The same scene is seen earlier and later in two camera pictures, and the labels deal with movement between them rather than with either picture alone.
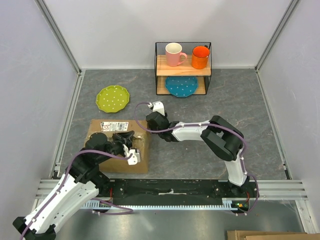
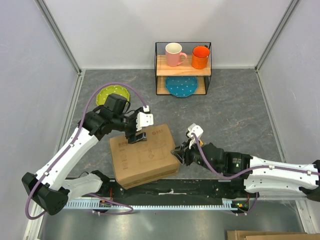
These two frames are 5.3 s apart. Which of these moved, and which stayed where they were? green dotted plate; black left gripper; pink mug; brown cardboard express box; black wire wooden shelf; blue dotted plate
Moved: black left gripper; brown cardboard express box
Stayed: black wire wooden shelf; pink mug; blue dotted plate; green dotted plate
